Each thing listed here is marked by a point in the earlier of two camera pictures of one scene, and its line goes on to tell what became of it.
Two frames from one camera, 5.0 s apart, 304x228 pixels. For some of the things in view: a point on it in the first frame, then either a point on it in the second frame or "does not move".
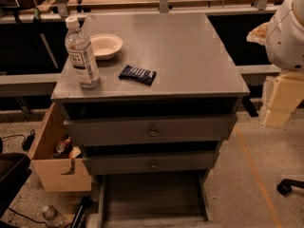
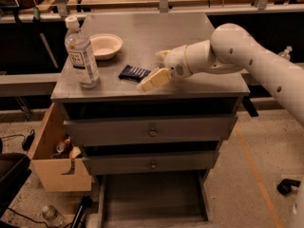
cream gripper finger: x=286 y=93 → x=160 y=79
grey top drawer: x=149 y=129 does not move
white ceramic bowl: x=104 y=46 does not move
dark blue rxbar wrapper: x=138 y=74 does not move
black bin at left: x=14 y=174 does not move
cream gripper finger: x=258 y=34 → x=161 y=55
